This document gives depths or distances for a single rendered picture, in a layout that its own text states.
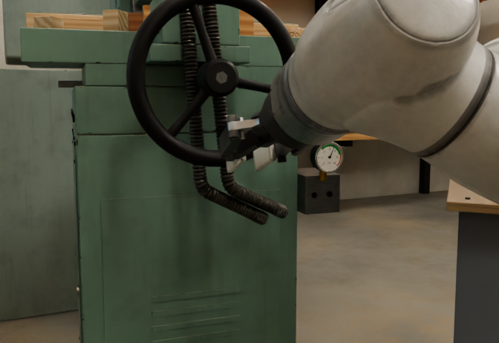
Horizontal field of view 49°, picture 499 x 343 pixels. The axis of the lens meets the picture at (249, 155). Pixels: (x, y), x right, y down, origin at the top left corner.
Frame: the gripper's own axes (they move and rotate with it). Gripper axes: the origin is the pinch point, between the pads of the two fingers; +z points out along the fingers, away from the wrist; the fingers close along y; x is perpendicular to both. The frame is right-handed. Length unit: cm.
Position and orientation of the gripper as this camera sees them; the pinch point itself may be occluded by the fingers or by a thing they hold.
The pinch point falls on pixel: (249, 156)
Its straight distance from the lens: 73.3
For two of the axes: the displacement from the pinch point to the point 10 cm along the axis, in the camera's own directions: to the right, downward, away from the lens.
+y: -9.5, 0.3, -3.1
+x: 1.1, 9.7, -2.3
